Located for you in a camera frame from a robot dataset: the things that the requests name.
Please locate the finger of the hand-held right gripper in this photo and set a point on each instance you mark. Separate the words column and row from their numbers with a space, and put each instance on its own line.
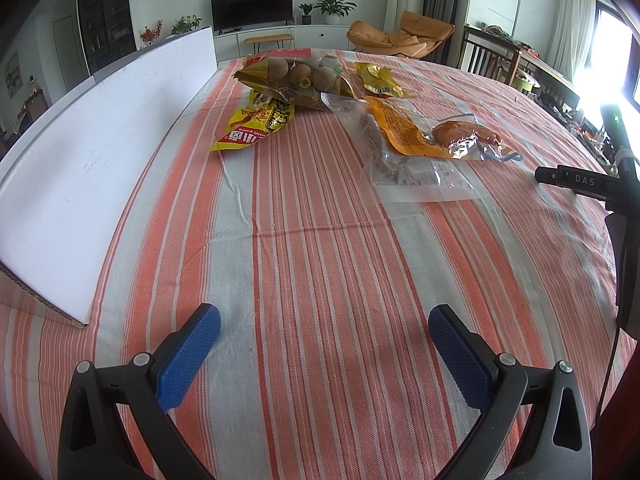
column 565, row 179

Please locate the dark display cabinet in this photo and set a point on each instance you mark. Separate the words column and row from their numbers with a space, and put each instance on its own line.
column 107, row 15

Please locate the clear bag of brown snacks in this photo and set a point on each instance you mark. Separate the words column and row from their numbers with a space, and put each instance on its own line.
column 462, row 134

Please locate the bushy green potted plant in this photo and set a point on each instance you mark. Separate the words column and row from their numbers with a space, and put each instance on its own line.
column 187, row 25

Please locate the bag of round brown nuts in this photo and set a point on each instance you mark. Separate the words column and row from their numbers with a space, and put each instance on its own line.
column 300, row 77

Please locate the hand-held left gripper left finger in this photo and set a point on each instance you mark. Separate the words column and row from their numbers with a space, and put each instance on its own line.
column 187, row 360

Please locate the white cardboard box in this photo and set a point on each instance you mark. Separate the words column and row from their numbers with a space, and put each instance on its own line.
column 100, row 160

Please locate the orange striped tablecloth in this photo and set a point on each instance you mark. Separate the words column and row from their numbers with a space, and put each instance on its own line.
column 325, row 260

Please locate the orange clear snack bag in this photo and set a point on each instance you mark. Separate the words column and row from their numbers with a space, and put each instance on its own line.
column 400, row 127

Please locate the white television cabinet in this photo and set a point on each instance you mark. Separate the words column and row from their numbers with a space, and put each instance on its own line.
column 320, row 37

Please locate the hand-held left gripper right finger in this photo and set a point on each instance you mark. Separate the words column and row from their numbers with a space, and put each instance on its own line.
column 460, row 355

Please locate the red flower plant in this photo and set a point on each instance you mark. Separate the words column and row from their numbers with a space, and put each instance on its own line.
column 150, row 34

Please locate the large green potted plant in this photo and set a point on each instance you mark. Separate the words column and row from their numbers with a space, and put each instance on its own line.
column 332, row 6

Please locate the small yellow snack packet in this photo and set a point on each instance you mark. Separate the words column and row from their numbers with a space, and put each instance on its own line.
column 380, row 82

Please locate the small potted plant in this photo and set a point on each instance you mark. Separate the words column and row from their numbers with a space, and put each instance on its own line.
column 306, row 12

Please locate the black television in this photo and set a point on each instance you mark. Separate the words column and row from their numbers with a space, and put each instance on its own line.
column 252, row 5

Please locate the dark wooden chair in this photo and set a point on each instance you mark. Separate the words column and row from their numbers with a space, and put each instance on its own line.
column 482, row 55

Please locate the orange lounge chair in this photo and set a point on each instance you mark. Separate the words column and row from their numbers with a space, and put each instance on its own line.
column 410, row 32

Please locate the framed wall picture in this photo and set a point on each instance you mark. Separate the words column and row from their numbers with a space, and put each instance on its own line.
column 13, row 75

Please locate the sheer window curtain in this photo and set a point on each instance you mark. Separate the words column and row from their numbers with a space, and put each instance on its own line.
column 570, row 20

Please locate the yellow snack packet red label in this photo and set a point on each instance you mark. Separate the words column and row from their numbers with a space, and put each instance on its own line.
column 235, row 139

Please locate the wooden stool black legs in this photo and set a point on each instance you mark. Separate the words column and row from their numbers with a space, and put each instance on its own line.
column 267, row 39

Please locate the cluttered dining table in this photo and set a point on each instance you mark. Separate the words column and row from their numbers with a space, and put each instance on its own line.
column 550, row 75

